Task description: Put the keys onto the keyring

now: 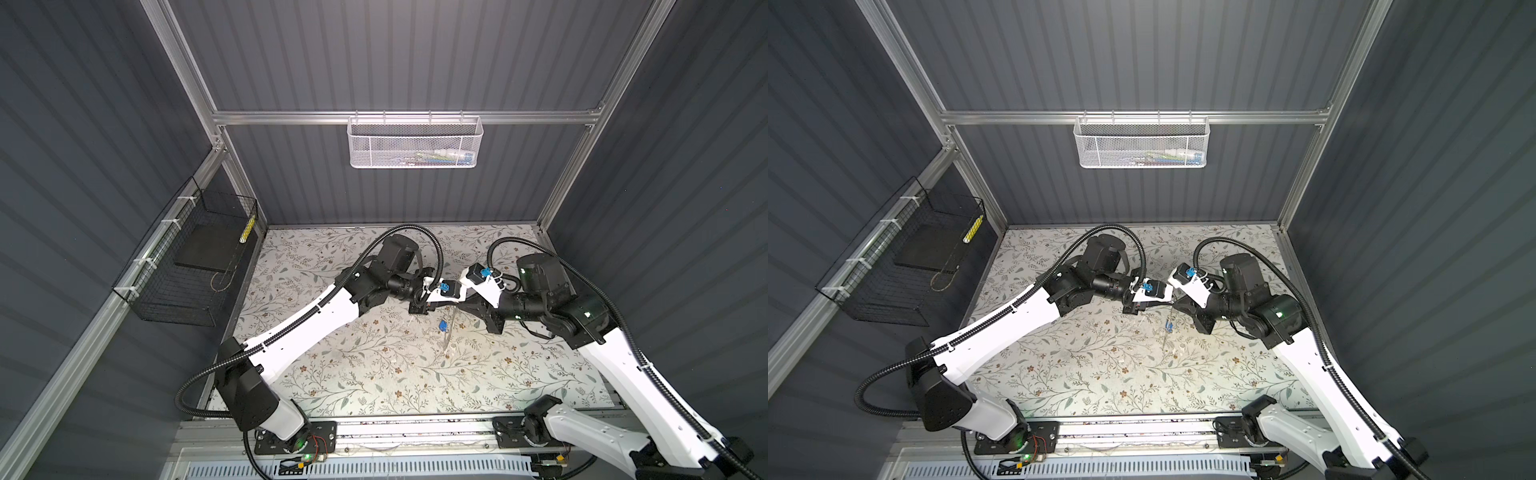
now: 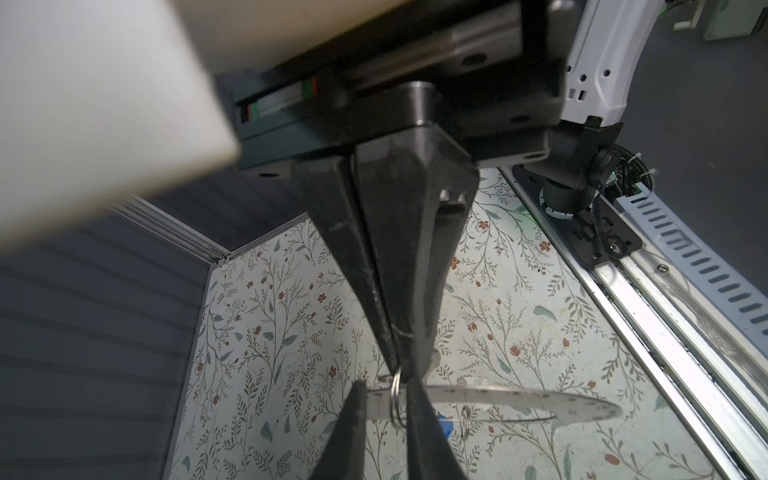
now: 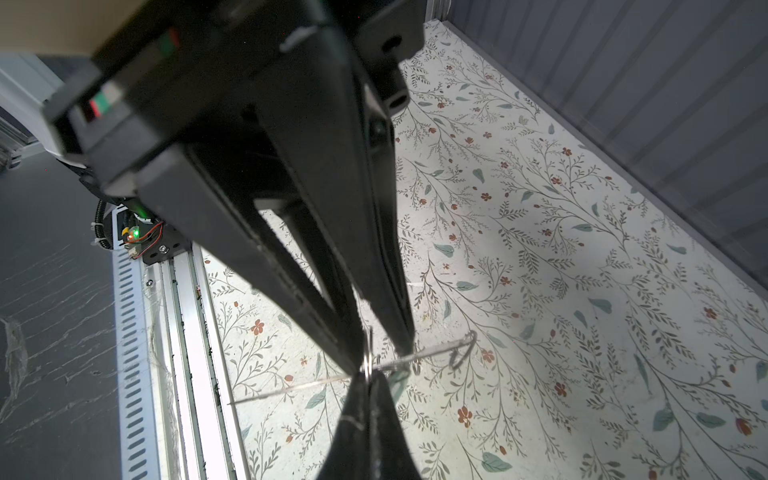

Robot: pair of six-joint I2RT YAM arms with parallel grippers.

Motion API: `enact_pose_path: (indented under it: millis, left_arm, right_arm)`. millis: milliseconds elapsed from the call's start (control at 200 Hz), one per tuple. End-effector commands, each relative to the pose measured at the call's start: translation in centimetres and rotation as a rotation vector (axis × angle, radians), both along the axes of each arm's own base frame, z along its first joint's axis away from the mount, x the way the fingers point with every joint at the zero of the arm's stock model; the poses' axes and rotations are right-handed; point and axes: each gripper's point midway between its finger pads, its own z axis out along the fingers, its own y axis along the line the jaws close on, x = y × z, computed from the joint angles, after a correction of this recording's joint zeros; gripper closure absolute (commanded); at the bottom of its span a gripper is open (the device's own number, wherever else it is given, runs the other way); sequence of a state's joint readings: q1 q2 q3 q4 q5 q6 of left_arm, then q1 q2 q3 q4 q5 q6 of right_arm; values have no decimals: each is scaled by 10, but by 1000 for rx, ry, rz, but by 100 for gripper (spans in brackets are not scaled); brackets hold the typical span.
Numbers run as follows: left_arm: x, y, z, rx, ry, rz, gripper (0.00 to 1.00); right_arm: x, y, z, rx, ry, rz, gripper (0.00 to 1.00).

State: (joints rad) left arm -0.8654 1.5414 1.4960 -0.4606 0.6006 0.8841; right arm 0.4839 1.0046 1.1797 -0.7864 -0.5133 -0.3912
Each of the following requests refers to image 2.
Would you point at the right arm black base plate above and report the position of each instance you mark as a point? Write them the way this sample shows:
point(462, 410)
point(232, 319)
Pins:
point(594, 236)

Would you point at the white perforated vent strip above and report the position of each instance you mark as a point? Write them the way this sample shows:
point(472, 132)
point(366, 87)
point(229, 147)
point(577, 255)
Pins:
point(735, 297)

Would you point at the blue key tag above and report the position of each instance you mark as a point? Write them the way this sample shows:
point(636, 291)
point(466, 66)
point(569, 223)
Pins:
point(447, 425)

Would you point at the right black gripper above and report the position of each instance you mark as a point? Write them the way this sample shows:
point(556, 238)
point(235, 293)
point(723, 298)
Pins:
point(460, 80)

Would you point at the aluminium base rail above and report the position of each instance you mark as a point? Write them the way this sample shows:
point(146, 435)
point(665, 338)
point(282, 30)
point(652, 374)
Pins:
point(718, 410)

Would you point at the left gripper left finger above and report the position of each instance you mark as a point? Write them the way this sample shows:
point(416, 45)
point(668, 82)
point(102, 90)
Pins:
point(343, 455)

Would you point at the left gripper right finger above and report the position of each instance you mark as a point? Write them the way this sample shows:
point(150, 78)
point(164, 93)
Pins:
point(429, 455)

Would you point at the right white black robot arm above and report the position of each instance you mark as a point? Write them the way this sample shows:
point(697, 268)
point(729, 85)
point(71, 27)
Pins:
point(599, 71)

